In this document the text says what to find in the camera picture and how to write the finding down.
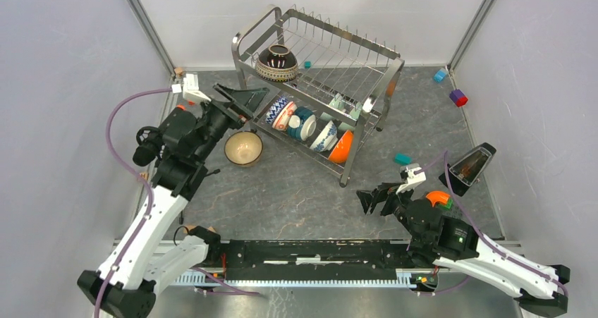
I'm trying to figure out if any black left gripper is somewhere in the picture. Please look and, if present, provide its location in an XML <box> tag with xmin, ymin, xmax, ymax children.
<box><xmin>194</xmin><ymin>82</ymin><xmax>269</xmax><ymax>162</ymax></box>

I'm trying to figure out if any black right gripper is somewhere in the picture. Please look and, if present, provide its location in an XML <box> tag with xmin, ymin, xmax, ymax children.
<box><xmin>355</xmin><ymin>181</ymin><xmax>425</xmax><ymax>243</ymax></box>

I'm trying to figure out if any black patterned bowl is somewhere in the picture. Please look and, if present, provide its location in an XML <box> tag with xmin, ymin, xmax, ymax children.
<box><xmin>255</xmin><ymin>44</ymin><xmax>298</xmax><ymax>82</ymax></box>

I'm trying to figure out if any brown speckled bowl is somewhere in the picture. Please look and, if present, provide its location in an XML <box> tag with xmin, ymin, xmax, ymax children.
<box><xmin>224</xmin><ymin>131</ymin><xmax>264</xmax><ymax>167</ymax></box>

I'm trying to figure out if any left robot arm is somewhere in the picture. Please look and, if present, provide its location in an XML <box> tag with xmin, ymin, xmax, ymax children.
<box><xmin>77</xmin><ymin>83</ymin><xmax>269</xmax><ymax>317</ymax></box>

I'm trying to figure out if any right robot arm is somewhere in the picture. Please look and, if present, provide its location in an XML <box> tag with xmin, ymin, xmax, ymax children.
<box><xmin>356</xmin><ymin>183</ymin><xmax>570</xmax><ymax>317</ymax></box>

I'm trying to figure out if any stainless steel dish rack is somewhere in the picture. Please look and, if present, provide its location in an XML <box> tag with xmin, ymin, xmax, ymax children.
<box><xmin>231</xmin><ymin>5</ymin><xmax>405</xmax><ymax>187</ymax></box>

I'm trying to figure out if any blue white zigzag bowl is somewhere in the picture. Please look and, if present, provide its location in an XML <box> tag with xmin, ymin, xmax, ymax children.
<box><xmin>264</xmin><ymin>96</ymin><xmax>289</xmax><ymax>125</ymax></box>

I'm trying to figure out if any teal block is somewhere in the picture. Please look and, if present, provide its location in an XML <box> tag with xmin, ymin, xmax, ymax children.
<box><xmin>393</xmin><ymin>153</ymin><xmax>412</xmax><ymax>166</ymax></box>

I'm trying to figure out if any orange bowl white inside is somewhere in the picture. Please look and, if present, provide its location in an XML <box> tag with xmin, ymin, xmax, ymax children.
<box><xmin>328</xmin><ymin>130</ymin><xmax>353</xmax><ymax>164</ymax></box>

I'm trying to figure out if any orange arch block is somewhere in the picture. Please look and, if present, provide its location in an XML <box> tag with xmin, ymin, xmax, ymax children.
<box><xmin>425</xmin><ymin>190</ymin><xmax>453</xmax><ymax>209</ymax></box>

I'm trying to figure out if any wooden cube corner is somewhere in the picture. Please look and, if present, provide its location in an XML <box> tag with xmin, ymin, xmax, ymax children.
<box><xmin>173</xmin><ymin>67</ymin><xmax>184</xmax><ymax>77</ymax></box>

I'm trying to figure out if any blue white floral bowl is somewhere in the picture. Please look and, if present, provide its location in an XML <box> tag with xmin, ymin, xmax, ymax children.
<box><xmin>310</xmin><ymin>121</ymin><xmax>338</xmax><ymax>152</ymax></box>

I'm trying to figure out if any teal glazed bowl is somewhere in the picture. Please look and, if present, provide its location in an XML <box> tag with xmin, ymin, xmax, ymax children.
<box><xmin>286</xmin><ymin>106</ymin><xmax>317</xmax><ymax>142</ymax></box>

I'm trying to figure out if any black metronome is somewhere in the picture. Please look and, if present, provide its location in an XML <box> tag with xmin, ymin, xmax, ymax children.
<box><xmin>439</xmin><ymin>142</ymin><xmax>496</xmax><ymax>197</ymax></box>

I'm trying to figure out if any pale green bowl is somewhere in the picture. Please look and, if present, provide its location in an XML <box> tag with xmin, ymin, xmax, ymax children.
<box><xmin>319</xmin><ymin>94</ymin><xmax>362</xmax><ymax>133</ymax></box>

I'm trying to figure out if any black microphone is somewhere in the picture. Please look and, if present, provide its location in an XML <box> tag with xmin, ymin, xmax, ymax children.
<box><xmin>133</xmin><ymin>126</ymin><xmax>164</xmax><ymax>166</ymax></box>

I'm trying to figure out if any red purple block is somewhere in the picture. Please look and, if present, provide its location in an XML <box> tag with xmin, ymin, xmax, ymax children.
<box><xmin>449</xmin><ymin>89</ymin><xmax>468</xmax><ymax>107</ymax></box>

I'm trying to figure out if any light blue block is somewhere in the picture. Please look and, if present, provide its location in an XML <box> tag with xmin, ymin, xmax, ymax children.
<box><xmin>433</xmin><ymin>68</ymin><xmax>449</xmax><ymax>82</ymax></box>

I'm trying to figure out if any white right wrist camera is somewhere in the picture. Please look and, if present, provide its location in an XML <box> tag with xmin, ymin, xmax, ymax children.
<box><xmin>396</xmin><ymin>163</ymin><xmax>427</xmax><ymax>195</ymax></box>

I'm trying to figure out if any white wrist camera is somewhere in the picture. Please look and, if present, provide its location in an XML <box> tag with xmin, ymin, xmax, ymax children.
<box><xmin>171</xmin><ymin>73</ymin><xmax>212</xmax><ymax>104</ymax></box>
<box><xmin>396</xmin><ymin>163</ymin><xmax>427</xmax><ymax>195</ymax></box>

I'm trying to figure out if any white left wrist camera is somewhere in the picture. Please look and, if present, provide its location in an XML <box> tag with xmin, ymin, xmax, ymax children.
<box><xmin>171</xmin><ymin>73</ymin><xmax>212</xmax><ymax>104</ymax></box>

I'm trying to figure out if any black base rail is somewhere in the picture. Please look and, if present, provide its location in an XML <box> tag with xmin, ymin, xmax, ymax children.
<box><xmin>220</xmin><ymin>240</ymin><xmax>434</xmax><ymax>281</ymax></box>

